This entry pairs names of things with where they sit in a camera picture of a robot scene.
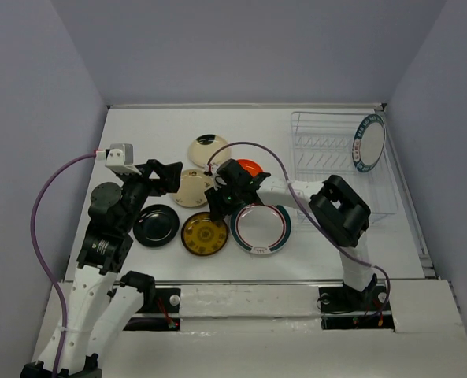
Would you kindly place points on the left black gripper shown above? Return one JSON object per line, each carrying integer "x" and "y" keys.
{"x": 170, "y": 173}

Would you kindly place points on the brown yellow patterned plate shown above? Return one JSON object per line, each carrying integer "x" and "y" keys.
{"x": 203, "y": 237}

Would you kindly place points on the cream plate small motifs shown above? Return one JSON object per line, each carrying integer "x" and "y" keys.
{"x": 193, "y": 185}

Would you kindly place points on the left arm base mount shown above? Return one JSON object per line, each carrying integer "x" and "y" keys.
{"x": 162, "y": 314}

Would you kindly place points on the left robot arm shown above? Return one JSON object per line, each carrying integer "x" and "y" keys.
{"x": 102, "y": 301}

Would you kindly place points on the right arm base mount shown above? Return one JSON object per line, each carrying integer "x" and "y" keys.
{"x": 339, "y": 313}

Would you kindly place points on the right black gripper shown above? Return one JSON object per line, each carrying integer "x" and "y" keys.
{"x": 218, "y": 209}

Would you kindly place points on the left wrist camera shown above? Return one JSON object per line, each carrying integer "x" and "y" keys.
{"x": 119, "y": 155}

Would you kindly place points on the white plate dark green rim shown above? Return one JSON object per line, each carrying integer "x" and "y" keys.
{"x": 368, "y": 143}

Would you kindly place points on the cream plate black brush mark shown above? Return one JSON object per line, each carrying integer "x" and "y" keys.
{"x": 202, "y": 148}

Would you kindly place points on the white plate teal red rim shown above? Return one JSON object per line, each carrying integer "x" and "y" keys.
{"x": 261, "y": 230}

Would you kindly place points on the white wire dish rack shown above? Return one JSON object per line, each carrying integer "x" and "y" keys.
{"x": 322, "y": 144}

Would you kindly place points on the orange plate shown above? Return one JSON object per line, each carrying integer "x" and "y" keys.
{"x": 250, "y": 166}

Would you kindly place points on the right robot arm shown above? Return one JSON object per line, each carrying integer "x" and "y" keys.
{"x": 331, "y": 205}

